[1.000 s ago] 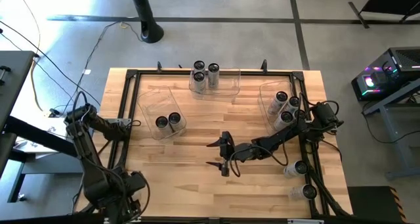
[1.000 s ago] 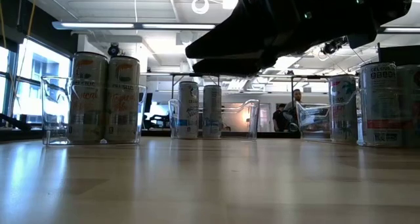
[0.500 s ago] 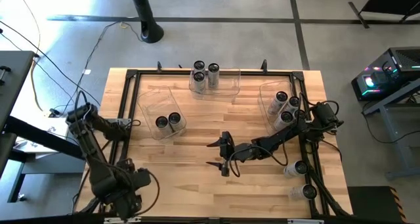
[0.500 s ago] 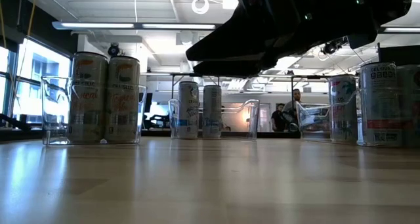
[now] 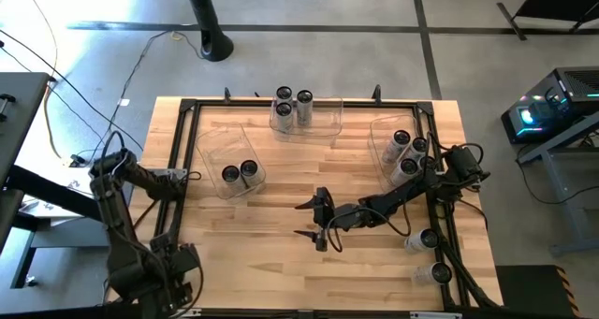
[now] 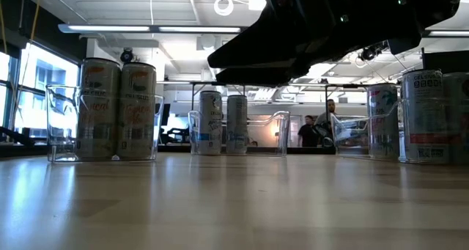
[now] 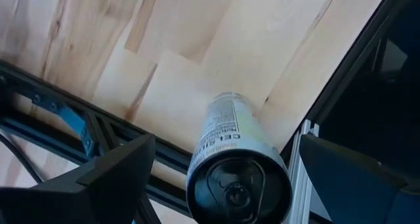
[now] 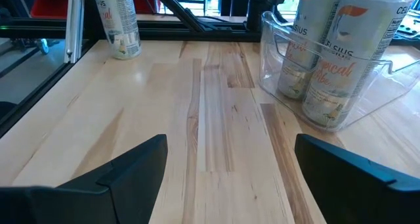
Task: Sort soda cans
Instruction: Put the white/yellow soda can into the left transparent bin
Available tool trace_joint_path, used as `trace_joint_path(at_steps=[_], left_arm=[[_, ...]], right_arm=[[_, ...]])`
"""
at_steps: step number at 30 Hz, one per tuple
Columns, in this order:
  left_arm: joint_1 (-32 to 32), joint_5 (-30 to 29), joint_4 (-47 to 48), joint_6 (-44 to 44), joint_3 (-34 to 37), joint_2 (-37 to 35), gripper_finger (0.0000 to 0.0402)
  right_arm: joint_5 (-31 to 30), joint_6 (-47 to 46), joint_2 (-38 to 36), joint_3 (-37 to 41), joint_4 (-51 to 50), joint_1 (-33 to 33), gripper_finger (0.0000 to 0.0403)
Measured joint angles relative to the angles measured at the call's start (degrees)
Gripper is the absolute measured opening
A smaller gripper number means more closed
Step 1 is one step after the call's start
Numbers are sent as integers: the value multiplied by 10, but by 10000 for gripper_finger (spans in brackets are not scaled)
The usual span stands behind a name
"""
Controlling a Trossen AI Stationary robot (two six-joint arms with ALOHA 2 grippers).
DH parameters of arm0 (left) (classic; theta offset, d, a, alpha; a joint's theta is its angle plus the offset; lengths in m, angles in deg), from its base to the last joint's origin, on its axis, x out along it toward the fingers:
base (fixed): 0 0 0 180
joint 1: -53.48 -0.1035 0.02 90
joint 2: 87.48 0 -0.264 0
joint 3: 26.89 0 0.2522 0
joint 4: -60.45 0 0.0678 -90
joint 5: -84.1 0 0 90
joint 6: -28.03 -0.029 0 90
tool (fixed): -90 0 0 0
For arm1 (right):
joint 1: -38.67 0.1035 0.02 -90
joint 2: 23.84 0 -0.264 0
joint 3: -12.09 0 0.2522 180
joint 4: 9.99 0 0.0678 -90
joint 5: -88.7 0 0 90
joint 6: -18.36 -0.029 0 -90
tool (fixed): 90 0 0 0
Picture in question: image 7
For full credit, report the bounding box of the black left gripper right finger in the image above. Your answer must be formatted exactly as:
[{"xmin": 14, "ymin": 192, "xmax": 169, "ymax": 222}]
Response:
[{"xmin": 298, "ymin": 133, "xmax": 420, "ymax": 224}]

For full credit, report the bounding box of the thin black power cable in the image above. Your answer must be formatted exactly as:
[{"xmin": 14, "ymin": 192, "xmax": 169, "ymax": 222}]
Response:
[{"xmin": 0, "ymin": 133, "xmax": 45, "ymax": 185}]

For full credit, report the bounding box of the silver aluminium bracket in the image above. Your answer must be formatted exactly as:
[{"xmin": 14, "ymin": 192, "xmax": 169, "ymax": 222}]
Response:
[{"xmin": 283, "ymin": 118, "xmax": 332, "ymax": 224}]

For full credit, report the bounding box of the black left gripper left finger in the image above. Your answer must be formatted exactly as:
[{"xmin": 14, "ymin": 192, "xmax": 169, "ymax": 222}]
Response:
[{"xmin": 0, "ymin": 133, "xmax": 157, "ymax": 224}]

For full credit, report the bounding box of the black aluminium table frame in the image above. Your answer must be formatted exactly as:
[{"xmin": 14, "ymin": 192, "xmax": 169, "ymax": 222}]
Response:
[{"xmin": 0, "ymin": 0, "xmax": 410, "ymax": 224}]

